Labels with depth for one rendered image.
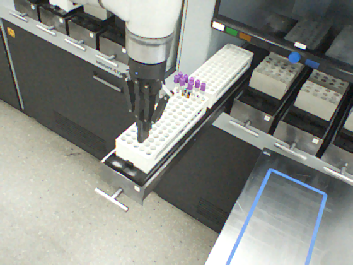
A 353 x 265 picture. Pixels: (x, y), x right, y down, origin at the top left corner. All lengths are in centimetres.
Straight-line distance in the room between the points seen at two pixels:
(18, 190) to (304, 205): 140
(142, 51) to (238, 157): 70
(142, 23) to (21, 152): 153
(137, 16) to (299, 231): 56
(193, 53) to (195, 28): 9
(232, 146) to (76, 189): 91
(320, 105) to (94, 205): 114
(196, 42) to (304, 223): 67
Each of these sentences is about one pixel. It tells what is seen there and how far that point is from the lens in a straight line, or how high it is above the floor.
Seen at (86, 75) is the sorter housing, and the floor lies 59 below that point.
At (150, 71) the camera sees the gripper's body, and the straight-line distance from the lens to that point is 69.
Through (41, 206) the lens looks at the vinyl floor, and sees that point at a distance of 183.
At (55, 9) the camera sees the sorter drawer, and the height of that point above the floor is 82.
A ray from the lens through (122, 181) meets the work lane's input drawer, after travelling 88.
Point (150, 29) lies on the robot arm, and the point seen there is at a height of 118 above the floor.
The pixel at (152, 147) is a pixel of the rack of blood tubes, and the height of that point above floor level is 86.
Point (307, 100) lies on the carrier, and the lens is 113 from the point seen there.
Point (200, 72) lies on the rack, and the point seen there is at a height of 86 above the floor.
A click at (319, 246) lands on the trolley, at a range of 85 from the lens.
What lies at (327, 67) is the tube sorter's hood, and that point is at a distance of 106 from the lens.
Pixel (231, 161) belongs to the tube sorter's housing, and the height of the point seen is 55.
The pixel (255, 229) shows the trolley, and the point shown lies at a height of 82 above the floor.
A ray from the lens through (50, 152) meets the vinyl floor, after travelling 204.
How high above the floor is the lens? 148
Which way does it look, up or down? 44 degrees down
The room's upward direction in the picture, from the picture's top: 9 degrees clockwise
